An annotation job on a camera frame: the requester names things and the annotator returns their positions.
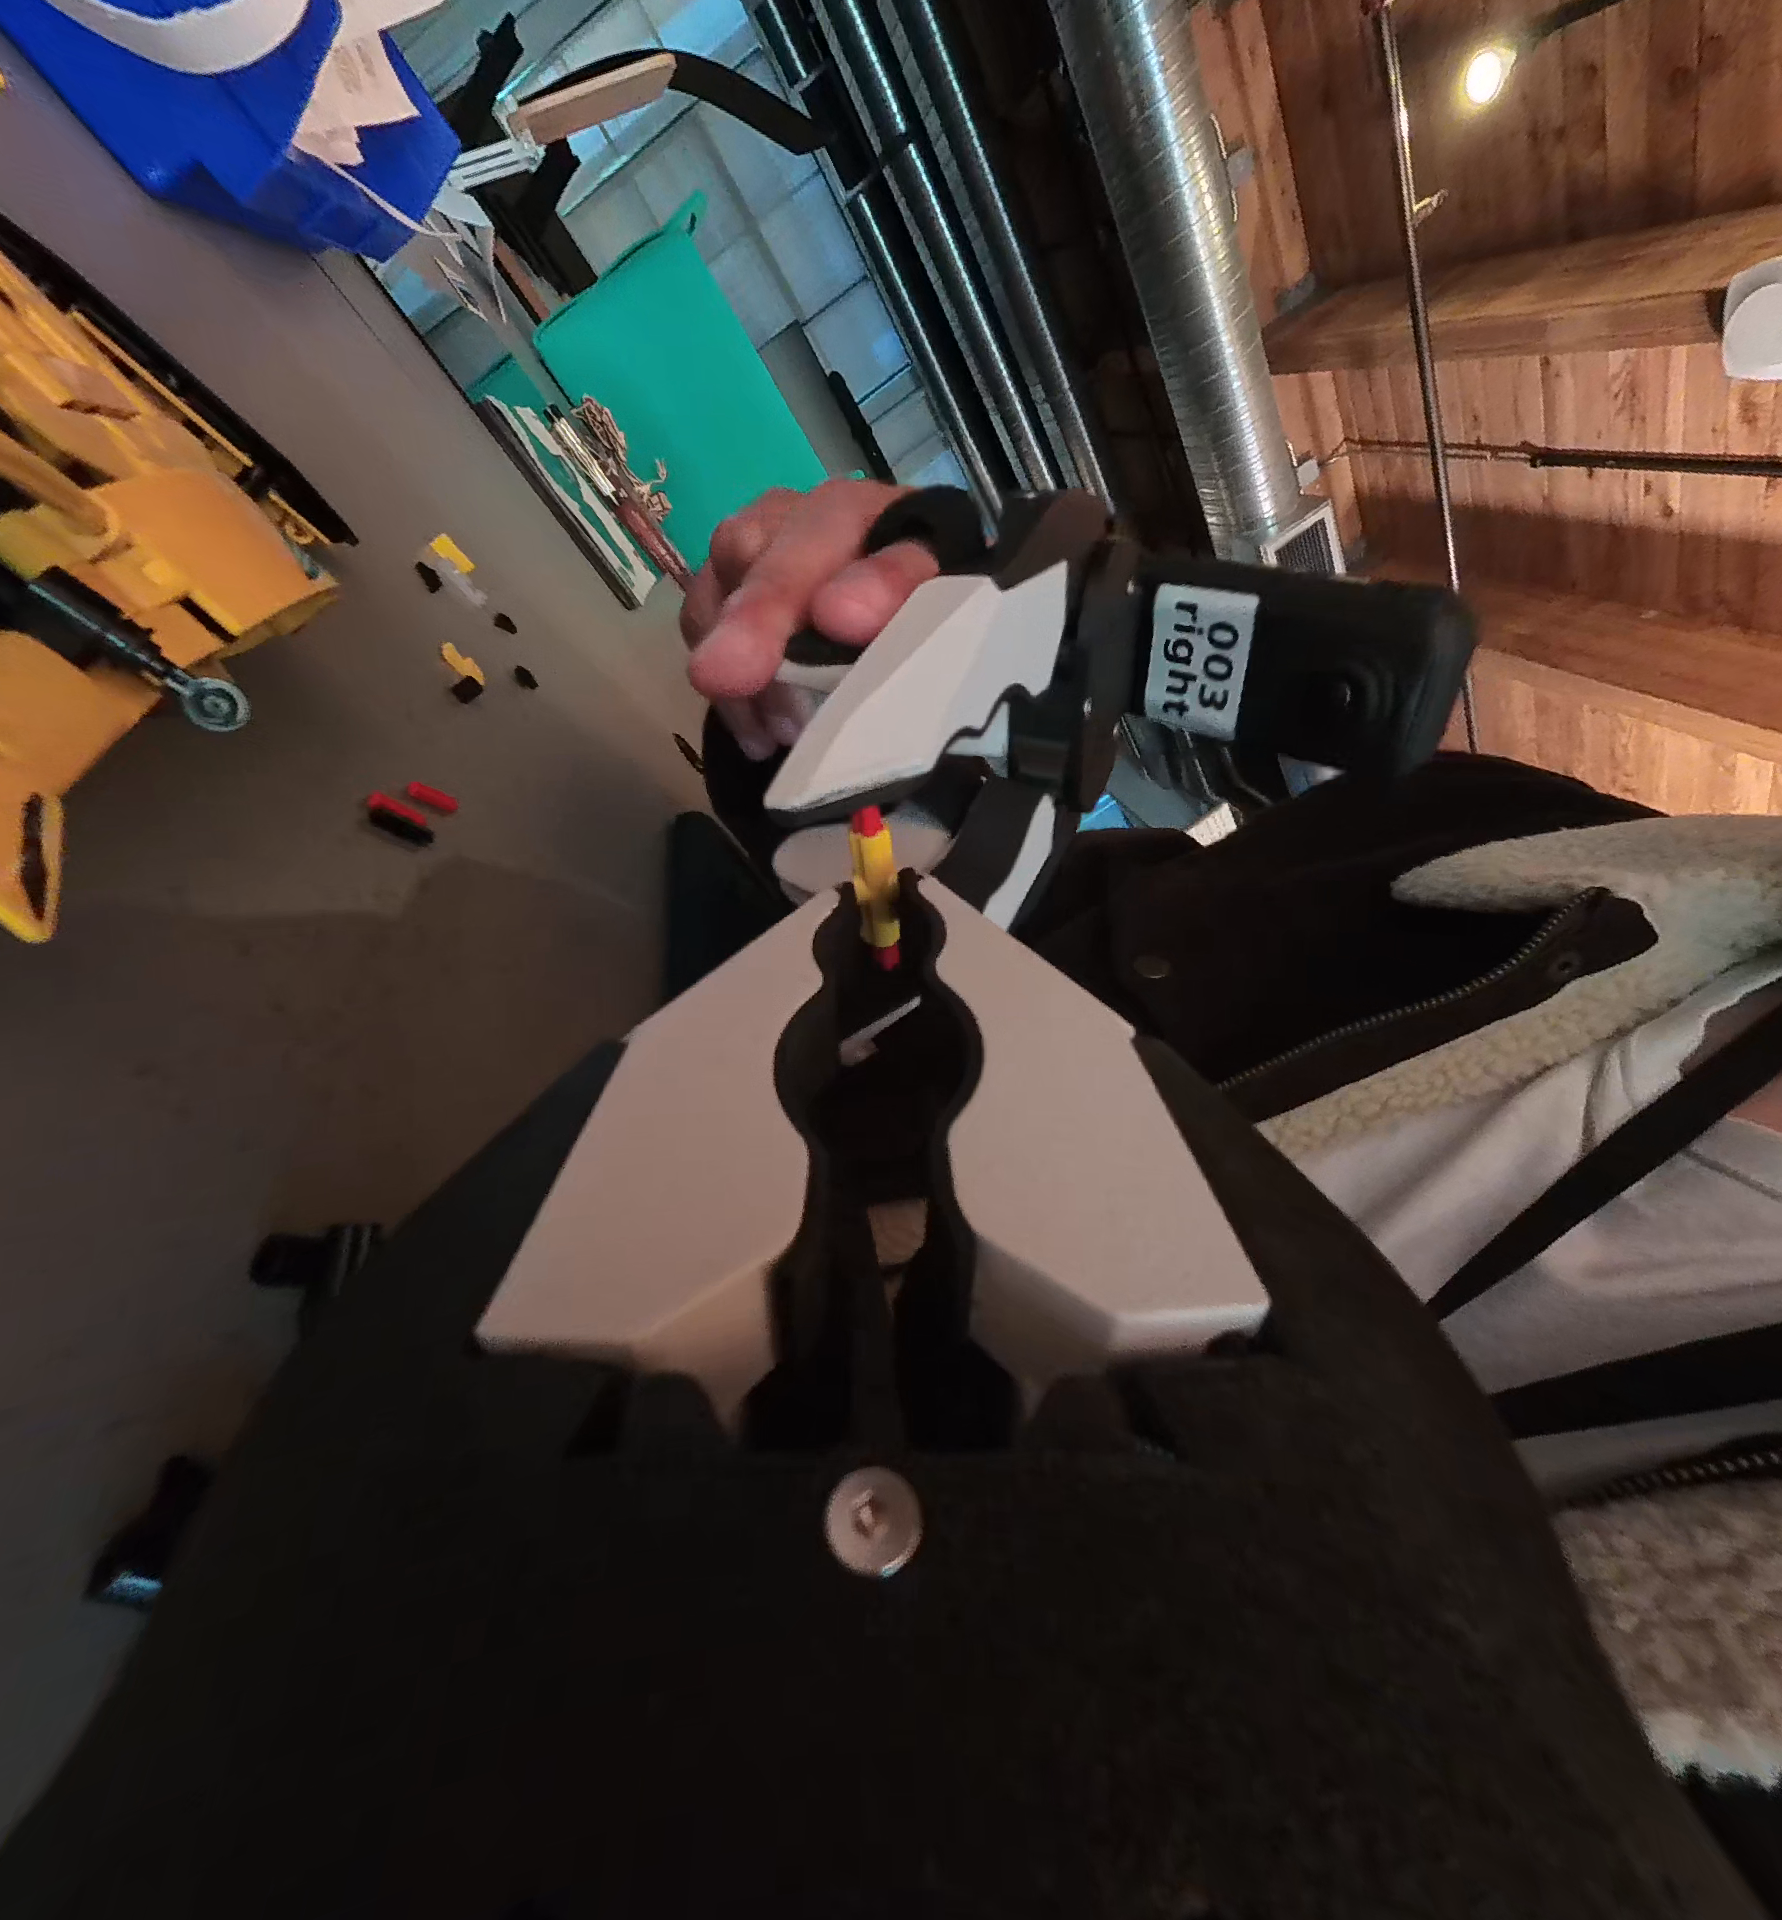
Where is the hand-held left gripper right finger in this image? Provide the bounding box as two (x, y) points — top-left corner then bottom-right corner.
(898, 876), (1274, 1448)

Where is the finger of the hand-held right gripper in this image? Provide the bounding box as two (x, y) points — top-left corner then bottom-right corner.
(777, 751), (1062, 936)
(759, 576), (1091, 823)

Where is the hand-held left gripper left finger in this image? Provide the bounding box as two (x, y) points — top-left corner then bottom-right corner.
(477, 880), (871, 1448)

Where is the yellow pin connector brick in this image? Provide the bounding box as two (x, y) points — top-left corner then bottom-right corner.
(846, 831), (910, 949)

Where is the person's right hand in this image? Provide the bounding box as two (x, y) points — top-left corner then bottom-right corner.
(679, 479), (941, 761)

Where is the white vent grille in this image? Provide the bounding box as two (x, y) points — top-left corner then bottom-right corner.
(1259, 501), (1354, 577)

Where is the brown wooden model kit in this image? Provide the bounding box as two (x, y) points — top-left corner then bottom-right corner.
(543, 392), (693, 590)

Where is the teal plastic board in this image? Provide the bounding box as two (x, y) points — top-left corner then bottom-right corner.
(532, 192), (835, 531)

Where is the pile of small mixed bricks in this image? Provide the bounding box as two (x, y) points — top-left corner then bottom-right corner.
(365, 531), (543, 851)

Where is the white shirt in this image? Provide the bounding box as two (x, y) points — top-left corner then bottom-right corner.
(1283, 959), (1782, 1487)

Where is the blue plastic bin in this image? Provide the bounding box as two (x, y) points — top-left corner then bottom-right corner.
(0, 0), (344, 206)
(283, 31), (464, 260)

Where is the yellow toy brick car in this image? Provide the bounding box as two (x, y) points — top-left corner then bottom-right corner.
(0, 162), (360, 947)

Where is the small printed paper sheet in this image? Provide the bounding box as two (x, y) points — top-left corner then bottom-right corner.
(292, 31), (433, 176)

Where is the white paper strip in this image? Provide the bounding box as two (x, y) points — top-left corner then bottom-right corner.
(43, 0), (326, 73)

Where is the black lanyard strap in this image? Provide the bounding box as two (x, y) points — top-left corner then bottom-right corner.
(1433, 990), (1782, 1443)

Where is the silver ventilation duct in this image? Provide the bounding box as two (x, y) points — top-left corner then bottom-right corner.
(1049, 0), (1352, 569)

